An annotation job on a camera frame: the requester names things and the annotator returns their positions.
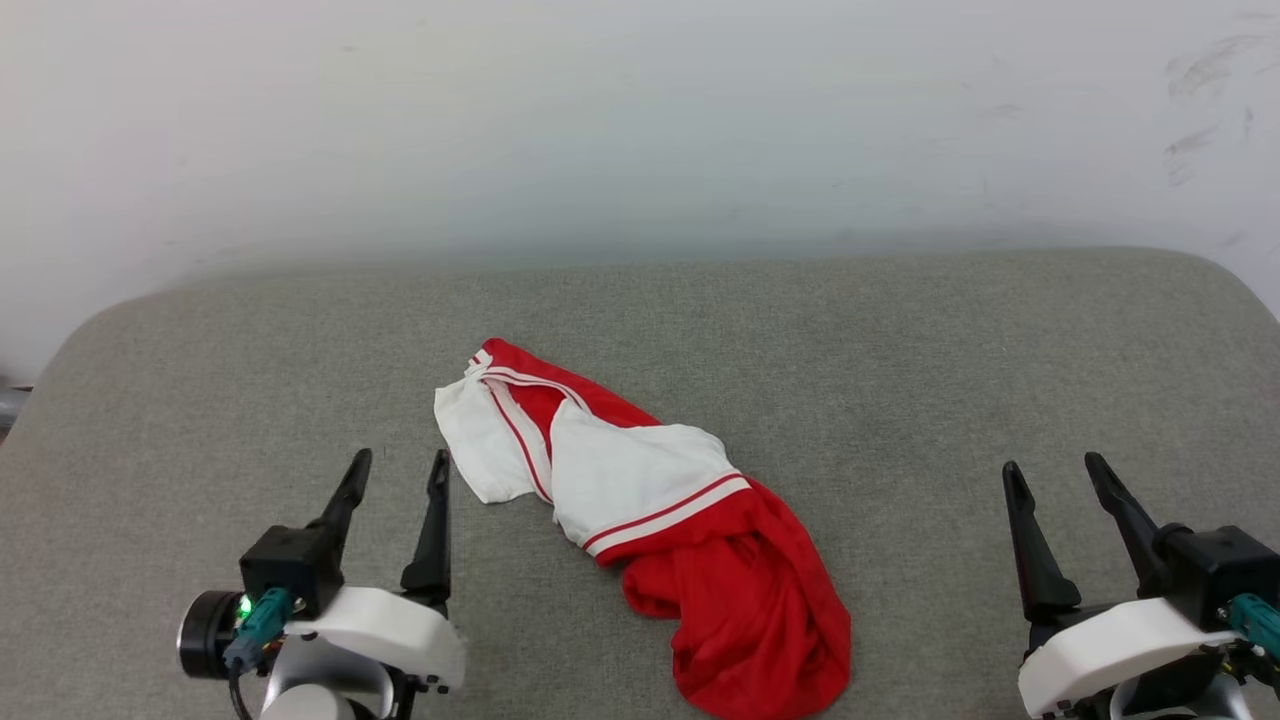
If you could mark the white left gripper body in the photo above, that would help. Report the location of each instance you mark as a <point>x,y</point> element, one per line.
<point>395,625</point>

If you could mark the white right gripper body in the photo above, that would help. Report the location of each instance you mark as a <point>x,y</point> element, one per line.
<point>1110,645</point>

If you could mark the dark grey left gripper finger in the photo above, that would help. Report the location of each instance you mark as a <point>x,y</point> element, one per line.
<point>436,530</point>
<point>350,500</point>

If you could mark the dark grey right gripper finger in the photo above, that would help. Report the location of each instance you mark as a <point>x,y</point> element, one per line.
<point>1120,500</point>
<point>1035,560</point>

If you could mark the red and white jersey garment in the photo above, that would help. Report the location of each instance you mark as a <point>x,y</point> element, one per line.
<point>740,590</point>

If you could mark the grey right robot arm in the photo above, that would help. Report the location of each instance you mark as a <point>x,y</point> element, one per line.
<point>1190,700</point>

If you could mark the grey object beside sofa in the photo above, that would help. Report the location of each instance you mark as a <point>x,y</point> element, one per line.
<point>12,408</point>

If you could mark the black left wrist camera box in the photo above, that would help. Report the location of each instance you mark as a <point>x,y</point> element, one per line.
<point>290,560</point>

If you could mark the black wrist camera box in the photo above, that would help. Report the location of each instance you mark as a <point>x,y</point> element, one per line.
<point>290,560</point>
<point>1215,565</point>

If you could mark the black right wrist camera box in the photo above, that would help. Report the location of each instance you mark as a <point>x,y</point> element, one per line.
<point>1215,565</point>

